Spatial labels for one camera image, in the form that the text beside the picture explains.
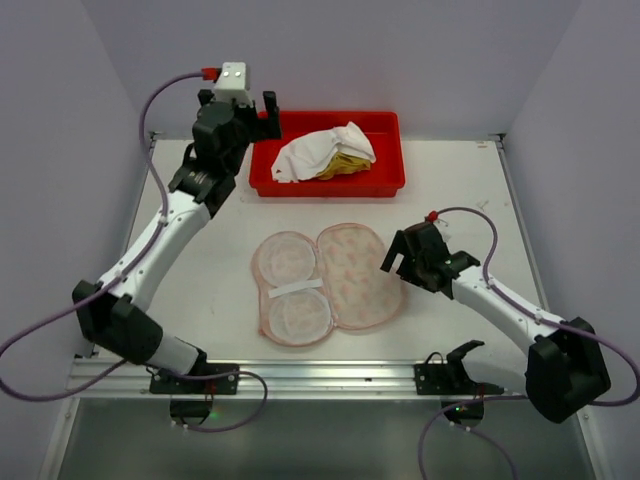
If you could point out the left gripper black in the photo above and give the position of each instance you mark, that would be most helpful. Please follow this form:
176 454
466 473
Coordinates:
245 112

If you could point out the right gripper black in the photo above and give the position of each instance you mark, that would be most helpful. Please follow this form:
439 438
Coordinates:
406 251

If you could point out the white bra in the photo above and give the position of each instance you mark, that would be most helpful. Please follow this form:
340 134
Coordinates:
302 158

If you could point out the yellow bra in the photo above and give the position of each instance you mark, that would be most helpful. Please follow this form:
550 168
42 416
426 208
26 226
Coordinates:
343 164

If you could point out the floral mesh laundry bag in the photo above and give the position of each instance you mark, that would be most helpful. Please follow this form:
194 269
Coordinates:
309 288

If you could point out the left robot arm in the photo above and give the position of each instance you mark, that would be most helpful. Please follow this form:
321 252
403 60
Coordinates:
112 312

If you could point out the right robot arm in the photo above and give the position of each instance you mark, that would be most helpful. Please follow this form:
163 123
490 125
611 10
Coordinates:
565 368

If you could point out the red plastic tray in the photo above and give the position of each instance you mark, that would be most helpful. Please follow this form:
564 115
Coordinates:
383 180

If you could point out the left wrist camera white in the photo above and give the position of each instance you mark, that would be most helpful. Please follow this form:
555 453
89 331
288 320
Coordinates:
233 84

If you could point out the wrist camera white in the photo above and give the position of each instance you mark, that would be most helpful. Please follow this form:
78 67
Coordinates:
434 218
233 84

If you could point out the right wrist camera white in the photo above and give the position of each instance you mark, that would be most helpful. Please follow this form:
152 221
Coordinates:
434 218

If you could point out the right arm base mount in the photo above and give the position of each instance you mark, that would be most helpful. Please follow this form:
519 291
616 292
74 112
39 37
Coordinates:
447 376

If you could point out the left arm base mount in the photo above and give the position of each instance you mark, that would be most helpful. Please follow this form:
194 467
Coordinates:
191 400

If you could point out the aluminium front rail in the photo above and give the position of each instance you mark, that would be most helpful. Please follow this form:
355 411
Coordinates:
290 380

